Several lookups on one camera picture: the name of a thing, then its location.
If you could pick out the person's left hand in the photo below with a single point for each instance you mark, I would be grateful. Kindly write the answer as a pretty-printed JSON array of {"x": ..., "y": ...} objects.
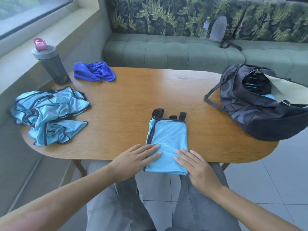
[{"x": 128, "y": 163}]

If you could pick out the person's right hand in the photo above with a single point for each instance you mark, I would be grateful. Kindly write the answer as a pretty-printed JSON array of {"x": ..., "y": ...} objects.
[{"x": 201, "y": 172}]

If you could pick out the person's left fingers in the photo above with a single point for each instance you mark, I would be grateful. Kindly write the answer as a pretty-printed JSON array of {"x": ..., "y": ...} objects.
[{"x": 150, "y": 151}]

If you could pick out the person's right fingers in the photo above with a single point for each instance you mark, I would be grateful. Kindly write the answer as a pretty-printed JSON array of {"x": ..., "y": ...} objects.
[{"x": 186, "y": 158}]

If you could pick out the light blue vest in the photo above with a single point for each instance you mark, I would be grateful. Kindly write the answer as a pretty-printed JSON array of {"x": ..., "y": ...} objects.
[{"x": 167, "y": 138}]

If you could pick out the person's left forearm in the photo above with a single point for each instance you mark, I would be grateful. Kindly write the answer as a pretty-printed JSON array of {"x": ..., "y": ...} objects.
[{"x": 60, "y": 202}]

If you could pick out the person's right forearm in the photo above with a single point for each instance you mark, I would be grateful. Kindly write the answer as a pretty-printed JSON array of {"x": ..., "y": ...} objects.
[{"x": 245, "y": 211}]

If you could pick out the wooden table leg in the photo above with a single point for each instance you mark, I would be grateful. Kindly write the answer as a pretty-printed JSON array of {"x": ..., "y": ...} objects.
[
  {"x": 80, "y": 167},
  {"x": 225, "y": 166}
]

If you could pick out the person's grey trousers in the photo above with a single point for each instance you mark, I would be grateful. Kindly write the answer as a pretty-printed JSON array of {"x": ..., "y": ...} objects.
[{"x": 115, "y": 204}]

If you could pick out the dark camouflage duffel bag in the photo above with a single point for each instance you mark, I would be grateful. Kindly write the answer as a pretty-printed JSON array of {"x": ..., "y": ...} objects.
[{"x": 255, "y": 115}]

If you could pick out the blue towel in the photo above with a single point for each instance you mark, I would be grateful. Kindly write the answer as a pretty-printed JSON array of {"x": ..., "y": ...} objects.
[{"x": 96, "y": 70}]

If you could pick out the black striped clothes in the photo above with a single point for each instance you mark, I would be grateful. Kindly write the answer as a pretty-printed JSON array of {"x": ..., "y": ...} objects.
[{"x": 255, "y": 84}]

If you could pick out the green sofa with leaf backrest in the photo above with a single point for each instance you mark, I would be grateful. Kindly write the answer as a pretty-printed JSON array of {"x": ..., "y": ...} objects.
[{"x": 182, "y": 50}]

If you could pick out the grey water bottle pink lid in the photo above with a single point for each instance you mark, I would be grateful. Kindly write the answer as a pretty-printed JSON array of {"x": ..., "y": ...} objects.
[{"x": 51, "y": 63}]

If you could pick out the clear plastic water bottle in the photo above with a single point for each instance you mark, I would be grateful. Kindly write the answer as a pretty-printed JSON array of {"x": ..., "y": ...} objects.
[{"x": 205, "y": 27}]

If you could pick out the window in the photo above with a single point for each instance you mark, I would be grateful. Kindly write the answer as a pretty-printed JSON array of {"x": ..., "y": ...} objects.
[{"x": 26, "y": 11}]

